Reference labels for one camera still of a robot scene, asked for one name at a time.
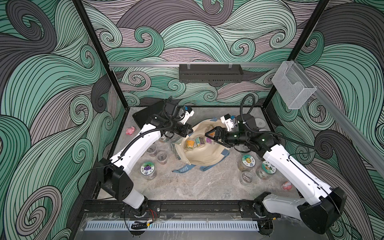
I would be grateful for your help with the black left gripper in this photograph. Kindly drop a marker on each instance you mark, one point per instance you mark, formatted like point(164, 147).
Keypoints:
point(185, 131)

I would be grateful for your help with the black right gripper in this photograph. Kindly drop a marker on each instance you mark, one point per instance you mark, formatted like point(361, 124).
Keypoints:
point(219, 130)

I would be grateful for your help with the purple white label jar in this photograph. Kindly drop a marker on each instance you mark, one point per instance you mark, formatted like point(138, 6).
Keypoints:
point(209, 141)

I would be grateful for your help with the teal bee label jar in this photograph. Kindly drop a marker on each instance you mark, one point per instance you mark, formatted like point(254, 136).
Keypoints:
point(200, 142)

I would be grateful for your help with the beige canvas tote bag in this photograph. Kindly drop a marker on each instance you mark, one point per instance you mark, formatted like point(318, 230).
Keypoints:
point(206, 157)

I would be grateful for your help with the clear plastic seed jar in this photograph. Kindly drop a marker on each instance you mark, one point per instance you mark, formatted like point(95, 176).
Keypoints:
point(162, 157)

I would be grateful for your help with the teal sunflower lid jar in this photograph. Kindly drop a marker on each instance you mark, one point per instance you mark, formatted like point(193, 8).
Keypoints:
point(246, 163)

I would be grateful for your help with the green label seed jar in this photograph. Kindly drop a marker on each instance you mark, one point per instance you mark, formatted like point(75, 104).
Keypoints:
point(260, 123)

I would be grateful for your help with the purple eggplant label jar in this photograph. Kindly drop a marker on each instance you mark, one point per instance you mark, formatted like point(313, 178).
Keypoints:
point(148, 170)

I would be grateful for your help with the clear teal rim jar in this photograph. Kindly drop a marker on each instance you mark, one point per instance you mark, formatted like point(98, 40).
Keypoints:
point(265, 170)

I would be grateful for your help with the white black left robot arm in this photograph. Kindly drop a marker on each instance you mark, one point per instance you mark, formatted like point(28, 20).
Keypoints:
point(113, 173)

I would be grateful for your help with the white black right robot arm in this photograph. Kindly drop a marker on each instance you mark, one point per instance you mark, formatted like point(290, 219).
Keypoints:
point(320, 205)

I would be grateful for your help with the orange label small jar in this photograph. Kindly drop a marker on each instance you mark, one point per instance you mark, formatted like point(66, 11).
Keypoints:
point(211, 133)

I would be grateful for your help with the black hard case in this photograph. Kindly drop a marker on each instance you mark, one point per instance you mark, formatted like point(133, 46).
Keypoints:
point(142, 116)

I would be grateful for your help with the pink red small toy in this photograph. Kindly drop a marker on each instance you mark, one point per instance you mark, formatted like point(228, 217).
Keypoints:
point(287, 186)

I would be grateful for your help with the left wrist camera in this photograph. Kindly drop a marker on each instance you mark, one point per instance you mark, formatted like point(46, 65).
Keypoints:
point(188, 112)

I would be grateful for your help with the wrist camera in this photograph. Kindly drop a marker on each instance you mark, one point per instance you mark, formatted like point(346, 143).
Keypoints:
point(188, 112)
point(229, 121)

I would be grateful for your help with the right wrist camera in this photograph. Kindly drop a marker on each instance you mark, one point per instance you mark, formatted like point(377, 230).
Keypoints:
point(229, 121)

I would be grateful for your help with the black perforated wall shelf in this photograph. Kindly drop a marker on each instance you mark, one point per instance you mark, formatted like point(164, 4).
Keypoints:
point(211, 74)

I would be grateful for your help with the aluminium wall rail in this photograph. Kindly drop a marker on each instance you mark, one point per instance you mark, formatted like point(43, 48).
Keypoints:
point(166, 64)

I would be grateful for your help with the clear acrylic wall box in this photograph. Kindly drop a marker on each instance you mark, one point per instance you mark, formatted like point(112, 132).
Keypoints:
point(293, 84)

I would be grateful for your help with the white slotted cable duct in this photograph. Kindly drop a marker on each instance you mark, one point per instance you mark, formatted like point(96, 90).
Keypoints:
point(247, 226)

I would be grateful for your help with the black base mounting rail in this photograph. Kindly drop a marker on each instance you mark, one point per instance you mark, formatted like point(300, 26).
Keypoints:
point(169, 208)

